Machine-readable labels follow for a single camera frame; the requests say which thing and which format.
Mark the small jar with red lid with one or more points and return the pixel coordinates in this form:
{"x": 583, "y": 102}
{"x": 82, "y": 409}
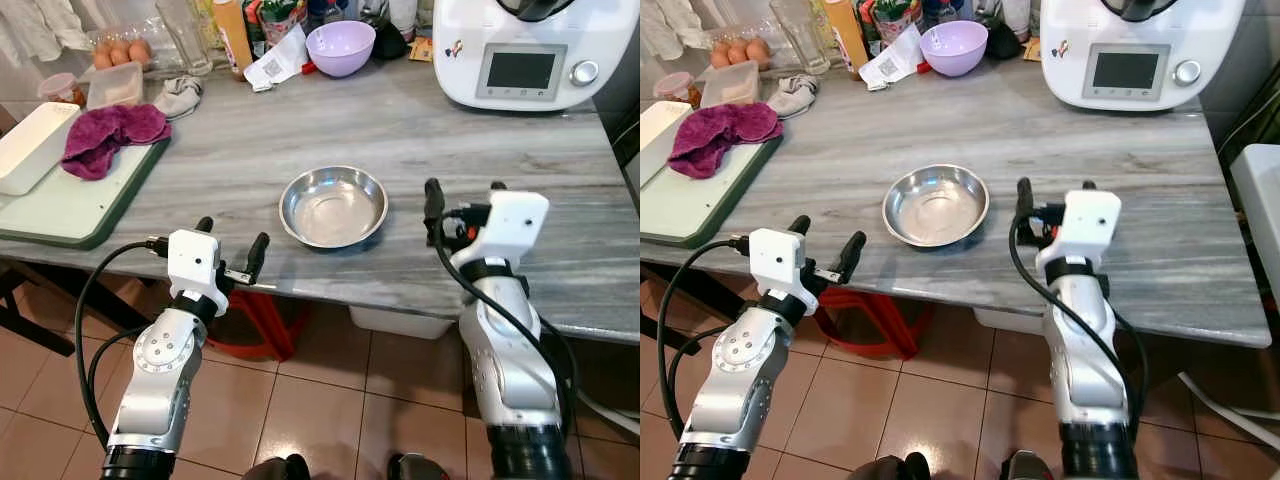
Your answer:
{"x": 676, "y": 88}
{"x": 62, "y": 88}

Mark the shallow stainless steel bowl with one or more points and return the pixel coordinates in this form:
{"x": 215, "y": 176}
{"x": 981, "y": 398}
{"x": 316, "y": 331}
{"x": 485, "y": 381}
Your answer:
{"x": 333, "y": 210}
{"x": 935, "y": 208}

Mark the clear plastic egg carton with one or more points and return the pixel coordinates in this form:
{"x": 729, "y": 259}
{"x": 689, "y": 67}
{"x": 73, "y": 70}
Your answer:
{"x": 120, "y": 33}
{"x": 738, "y": 30}

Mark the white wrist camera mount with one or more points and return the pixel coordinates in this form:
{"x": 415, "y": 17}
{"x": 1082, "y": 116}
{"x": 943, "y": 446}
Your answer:
{"x": 515, "y": 220}
{"x": 192, "y": 260}
{"x": 775, "y": 262}
{"x": 1090, "y": 220}

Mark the white rectangular box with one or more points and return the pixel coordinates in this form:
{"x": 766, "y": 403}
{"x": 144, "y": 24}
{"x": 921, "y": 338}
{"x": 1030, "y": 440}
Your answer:
{"x": 30, "y": 145}
{"x": 658, "y": 130}

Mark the white kitchen appliance with screen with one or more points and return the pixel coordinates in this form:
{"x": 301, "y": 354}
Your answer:
{"x": 1195, "y": 30}
{"x": 590, "y": 30}

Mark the white bottle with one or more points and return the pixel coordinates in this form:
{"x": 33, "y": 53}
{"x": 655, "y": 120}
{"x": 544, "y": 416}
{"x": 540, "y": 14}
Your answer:
{"x": 402, "y": 18}
{"x": 1015, "y": 18}

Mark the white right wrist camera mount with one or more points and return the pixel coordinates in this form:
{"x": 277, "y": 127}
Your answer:
{"x": 1090, "y": 220}
{"x": 515, "y": 220}

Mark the red plastic stool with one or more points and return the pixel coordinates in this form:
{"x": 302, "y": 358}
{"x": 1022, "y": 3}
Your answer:
{"x": 265, "y": 320}
{"x": 880, "y": 320}

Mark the small printed card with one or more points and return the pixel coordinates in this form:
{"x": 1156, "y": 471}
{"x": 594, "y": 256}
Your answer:
{"x": 1032, "y": 50}
{"x": 421, "y": 50}

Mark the small black object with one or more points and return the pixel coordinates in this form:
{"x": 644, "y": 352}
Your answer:
{"x": 1003, "y": 42}
{"x": 388, "y": 42}

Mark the brown egg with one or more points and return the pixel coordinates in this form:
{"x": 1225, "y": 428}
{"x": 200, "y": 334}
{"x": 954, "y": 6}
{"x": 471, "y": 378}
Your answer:
{"x": 102, "y": 57}
{"x": 141, "y": 50}
{"x": 759, "y": 50}
{"x": 121, "y": 52}
{"x": 719, "y": 56}
{"x": 738, "y": 52}

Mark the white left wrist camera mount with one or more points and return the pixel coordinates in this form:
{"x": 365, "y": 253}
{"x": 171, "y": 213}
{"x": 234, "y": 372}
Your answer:
{"x": 775, "y": 262}
{"x": 192, "y": 260}

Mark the colourful snack bag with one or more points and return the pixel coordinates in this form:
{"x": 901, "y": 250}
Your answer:
{"x": 895, "y": 15}
{"x": 275, "y": 15}

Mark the crumpled purple cloth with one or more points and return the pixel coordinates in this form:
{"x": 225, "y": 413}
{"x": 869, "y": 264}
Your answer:
{"x": 715, "y": 135}
{"x": 110, "y": 135}

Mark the green-rimmed cutting board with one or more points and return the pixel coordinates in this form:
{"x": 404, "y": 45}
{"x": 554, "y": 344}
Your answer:
{"x": 60, "y": 210}
{"x": 690, "y": 205}

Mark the grey crumpled cloth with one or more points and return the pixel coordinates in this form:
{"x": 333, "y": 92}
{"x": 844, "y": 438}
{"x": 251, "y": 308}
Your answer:
{"x": 793, "y": 96}
{"x": 178, "y": 97}

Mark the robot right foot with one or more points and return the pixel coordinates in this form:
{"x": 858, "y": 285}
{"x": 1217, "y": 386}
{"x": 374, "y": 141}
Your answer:
{"x": 418, "y": 468}
{"x": 1032, "y": 467}

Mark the lavender plastic bowl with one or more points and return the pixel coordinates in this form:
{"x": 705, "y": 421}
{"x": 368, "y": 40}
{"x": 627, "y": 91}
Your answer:
{"x": 340, "y": 50}
{"x": 953, "y": 50}

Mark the clear plastic food container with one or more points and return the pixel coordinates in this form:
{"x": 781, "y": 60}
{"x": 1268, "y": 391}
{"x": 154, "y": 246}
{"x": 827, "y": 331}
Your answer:
{"x": 115, "y": 85}
{"x": 730, "y": 85}

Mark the clear drinking glass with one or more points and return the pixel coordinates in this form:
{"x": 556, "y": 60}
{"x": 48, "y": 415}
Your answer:
{"x": 800, "y": 40}
{"x": 185, "y": 40}

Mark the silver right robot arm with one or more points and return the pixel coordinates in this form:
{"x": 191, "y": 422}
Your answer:
{"x": 1090, "y": 370}
{"x": 510, "y": 370}

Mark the white paper with QR code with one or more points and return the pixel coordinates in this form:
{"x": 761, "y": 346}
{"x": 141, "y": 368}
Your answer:
{"x": 272, "y": 65}
{"x": 888, "y": 65}

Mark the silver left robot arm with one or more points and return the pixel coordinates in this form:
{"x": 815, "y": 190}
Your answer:
{"x": 745, "y": 380}
{"x": 160, "y": 372}

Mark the orange bottle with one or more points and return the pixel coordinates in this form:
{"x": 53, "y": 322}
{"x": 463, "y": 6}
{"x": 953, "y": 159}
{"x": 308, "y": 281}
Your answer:
{"x": 848, "y": 35}
{"x": 232, "y": 35}

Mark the white hanging cloth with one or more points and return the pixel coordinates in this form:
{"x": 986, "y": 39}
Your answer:
{"x": 670, "y": 25}
{"x": 40, "y": 25}

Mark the dark table frame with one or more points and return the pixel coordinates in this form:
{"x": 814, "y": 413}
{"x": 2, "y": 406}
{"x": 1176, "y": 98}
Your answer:
{"x": 20, "y": 275}
{"x": 655, "y": 272}

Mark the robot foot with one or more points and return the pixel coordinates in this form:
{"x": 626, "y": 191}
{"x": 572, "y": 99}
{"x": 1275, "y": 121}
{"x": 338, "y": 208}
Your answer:
{"x": 890, "y": 468}
{"x": 418, "y": 468}
{"x": 278, "y": 468}
{"x": 1032, "y": 467}

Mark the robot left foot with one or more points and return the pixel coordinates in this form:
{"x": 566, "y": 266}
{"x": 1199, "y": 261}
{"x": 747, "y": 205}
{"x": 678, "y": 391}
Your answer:
{"x": 890, "y": 468}
{"x": 278, "y": 468}

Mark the white storage bin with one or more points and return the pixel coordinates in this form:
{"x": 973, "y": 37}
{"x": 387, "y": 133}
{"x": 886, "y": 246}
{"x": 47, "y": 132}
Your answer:
{"x": 400, "y": 322}
{"x": 1005, "y": 320}

